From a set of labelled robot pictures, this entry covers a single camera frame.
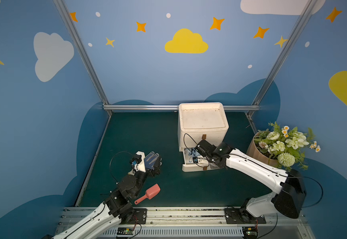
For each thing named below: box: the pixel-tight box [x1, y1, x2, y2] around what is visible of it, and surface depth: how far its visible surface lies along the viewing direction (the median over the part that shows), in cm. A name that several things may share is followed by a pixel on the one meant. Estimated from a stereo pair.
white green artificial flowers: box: [254, 121, 322, 170], surface depth 70 cm
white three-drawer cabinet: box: [177, 102, 229, 167], surface depth 87 cm
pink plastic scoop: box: [134, 183, 161, 205], surface depth 82 cm
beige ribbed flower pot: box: [246, 130, 279, 167], surface depth 82 cm
